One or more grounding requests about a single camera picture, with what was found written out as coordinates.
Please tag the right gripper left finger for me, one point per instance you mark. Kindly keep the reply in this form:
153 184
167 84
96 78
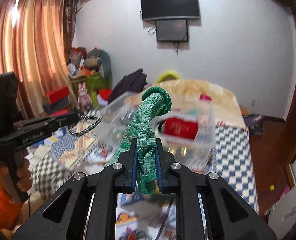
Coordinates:
85 206

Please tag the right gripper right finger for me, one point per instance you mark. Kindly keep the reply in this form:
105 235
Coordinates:
207 207

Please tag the green knit glove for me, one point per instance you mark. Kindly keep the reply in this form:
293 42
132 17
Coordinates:
155 102

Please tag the orange sleeve forearm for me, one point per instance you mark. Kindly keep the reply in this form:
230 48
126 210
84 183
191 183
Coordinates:
9 211

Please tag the clear plastic storage bin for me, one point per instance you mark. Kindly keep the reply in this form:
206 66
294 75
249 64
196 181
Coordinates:
195 154

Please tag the red box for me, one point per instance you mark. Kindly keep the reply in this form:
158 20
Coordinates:
56 95

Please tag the red fabric item in bin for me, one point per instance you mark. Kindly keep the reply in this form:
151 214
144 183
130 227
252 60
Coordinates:
180 128

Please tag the pink rabbit figurine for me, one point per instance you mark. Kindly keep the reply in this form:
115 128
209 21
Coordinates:
84 99

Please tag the beige patterned blanket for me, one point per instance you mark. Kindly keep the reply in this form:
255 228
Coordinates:
226 110

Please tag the red plush item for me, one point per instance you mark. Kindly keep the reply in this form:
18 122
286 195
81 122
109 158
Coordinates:
105 93

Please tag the green gift box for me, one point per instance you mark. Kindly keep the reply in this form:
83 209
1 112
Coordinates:
93 82

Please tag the dark purple garment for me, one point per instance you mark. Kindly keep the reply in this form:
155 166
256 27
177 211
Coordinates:
134 82

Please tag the pink orange curtain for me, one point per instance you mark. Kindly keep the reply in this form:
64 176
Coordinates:
32 45

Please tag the grey dinosaur plush toy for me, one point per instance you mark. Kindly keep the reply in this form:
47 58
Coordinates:
99 61

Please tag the curved black television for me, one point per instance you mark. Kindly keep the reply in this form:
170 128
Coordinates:
169 9

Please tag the wall mounted small monitor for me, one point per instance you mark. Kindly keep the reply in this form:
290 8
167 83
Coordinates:
172 30

